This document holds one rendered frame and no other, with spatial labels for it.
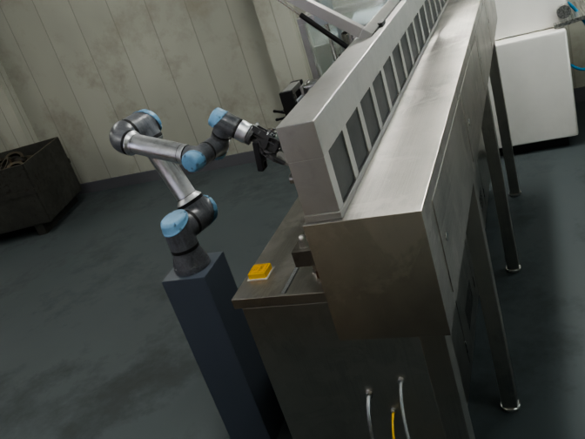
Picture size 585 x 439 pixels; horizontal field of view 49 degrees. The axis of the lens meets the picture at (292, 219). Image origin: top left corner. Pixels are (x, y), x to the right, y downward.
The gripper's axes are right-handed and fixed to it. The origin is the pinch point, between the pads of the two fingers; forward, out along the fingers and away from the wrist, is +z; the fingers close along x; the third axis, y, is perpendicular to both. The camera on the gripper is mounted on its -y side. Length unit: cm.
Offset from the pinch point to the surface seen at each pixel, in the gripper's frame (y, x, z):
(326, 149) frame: 56, -89, 12
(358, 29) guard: 60, -21, 2
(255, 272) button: -36.5, -19.8, 4.6
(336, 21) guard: 59, -21, -5
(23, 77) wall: -260, 357, -339
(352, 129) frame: 53, -67, 14
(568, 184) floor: -37, 211, 148
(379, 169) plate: 47, -67, 24
